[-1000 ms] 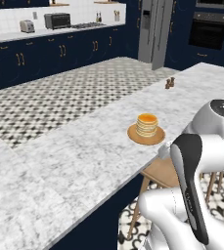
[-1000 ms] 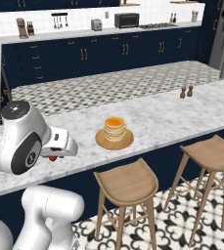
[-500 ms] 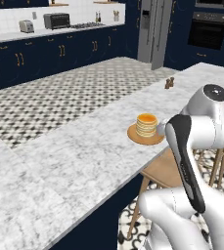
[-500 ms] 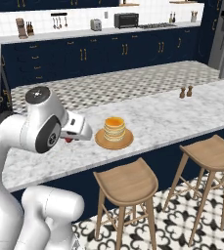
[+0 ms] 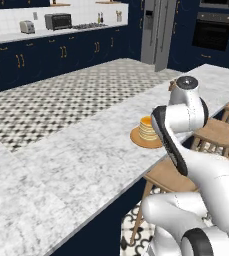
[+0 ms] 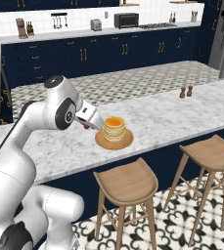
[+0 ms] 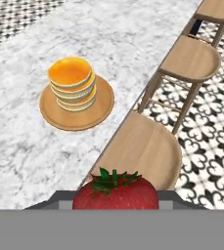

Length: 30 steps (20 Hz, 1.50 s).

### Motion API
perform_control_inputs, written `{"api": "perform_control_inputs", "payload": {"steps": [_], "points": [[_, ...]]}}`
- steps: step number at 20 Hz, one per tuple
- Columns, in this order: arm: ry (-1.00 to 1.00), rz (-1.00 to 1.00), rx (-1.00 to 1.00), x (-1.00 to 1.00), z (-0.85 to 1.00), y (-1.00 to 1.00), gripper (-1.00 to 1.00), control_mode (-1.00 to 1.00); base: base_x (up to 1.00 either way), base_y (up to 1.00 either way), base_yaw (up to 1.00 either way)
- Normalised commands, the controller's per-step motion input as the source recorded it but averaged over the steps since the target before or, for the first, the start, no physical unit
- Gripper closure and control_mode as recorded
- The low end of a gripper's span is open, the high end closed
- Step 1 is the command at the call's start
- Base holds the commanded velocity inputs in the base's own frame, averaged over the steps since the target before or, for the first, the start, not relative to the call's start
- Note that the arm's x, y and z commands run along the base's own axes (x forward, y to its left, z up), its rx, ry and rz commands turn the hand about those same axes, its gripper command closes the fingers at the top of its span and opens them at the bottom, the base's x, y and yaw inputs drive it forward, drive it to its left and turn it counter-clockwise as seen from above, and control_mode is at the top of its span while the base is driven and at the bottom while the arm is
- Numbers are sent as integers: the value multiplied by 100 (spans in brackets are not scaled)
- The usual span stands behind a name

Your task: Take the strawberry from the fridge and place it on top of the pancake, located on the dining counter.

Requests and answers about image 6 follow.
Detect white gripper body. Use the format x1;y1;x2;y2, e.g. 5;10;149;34
83;106;106;131

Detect golden pancake stack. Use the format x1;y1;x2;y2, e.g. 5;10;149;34
103;116;127;143

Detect dark blue counter base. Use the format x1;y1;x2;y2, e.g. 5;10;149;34
34;124;224;229

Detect round wooden plate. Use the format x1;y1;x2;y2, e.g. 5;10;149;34
94;126;135;151

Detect dark blue base cupboards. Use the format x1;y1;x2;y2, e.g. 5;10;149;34
0;26;202;90

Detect wooden bar stool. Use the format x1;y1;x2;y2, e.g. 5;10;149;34
162;134;224;248
93;157;159;250

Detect dark blue side cupboards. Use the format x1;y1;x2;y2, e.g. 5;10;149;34
0;72;15;127

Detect silver toaster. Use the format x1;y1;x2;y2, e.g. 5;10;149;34
89;18;104;32

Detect black toaster oven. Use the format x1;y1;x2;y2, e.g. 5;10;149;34
113;12;140;30

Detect brown knife block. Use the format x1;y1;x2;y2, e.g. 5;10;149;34
25;21;35;37

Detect black hob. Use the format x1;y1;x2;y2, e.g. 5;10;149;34
138;21;178;30

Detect brown coffee machine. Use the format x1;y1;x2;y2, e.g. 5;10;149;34
15;17;29;40

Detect white pot with tools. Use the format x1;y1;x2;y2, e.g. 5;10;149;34
190;10;199;23

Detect dark blue tall cupboard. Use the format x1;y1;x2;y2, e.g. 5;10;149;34
195;0;223;65

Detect wooden wall shelf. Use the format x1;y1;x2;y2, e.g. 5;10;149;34
168;0;197;5
118;0;141;8

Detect dark blue wall cupboards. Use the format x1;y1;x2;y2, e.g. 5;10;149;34
0;0;121;14

